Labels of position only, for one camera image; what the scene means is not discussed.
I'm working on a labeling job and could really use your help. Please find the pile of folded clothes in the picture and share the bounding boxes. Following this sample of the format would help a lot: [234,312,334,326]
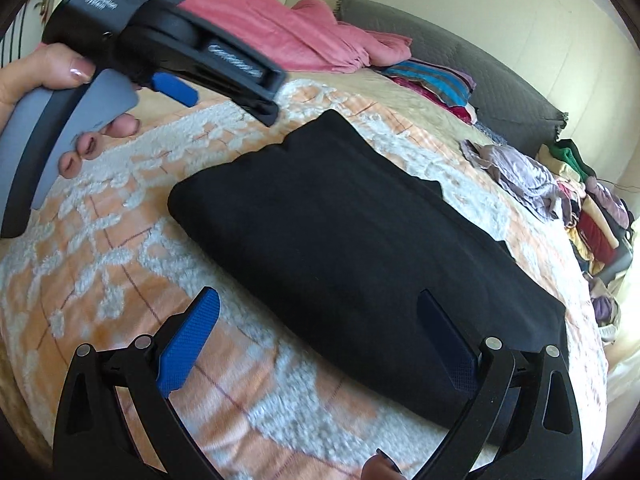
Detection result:
[537,139,635,277]

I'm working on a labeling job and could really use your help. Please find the black sweater with orange patches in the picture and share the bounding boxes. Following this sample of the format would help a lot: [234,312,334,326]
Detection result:
[167,109,571,448]

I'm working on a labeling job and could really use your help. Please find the striped teal purple cloth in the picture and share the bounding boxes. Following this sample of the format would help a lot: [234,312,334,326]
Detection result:
[382,60,478,109]

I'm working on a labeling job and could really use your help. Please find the orange and white patterned blanket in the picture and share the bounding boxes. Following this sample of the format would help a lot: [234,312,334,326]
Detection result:
[0,77,610,480]

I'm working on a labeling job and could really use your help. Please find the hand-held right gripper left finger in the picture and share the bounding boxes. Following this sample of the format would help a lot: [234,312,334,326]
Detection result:
[52,287,223,480]

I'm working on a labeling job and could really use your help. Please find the person's right hand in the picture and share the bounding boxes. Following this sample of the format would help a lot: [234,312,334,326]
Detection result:
[360,452,402,480]

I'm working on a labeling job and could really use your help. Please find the beige bed sheet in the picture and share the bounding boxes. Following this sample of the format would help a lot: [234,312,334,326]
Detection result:
[280,67,496,150]

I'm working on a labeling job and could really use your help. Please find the person's left hand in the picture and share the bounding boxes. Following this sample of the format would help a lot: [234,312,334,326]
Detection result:
[0,42,141,179]

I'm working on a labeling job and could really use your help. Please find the grey quilted headboard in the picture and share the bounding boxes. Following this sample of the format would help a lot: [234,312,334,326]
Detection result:
[335,0,571,158]

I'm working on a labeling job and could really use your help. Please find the white woven basket with clothes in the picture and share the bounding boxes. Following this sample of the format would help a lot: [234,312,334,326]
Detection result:
[587,275,625,345]

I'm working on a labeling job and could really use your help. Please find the lilac crumpled clothes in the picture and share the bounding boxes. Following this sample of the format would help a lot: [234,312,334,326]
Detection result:
[460,139,563,223]

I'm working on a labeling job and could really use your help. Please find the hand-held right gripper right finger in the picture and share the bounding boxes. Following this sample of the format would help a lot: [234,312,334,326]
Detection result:
[417,289,586,480]

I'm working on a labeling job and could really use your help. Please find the maroon cloth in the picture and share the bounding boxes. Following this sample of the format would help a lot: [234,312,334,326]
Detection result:
[440,102,477,125]

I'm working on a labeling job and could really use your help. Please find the pink blanket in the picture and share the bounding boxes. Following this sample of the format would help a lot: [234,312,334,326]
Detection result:
[112,0,413,74]

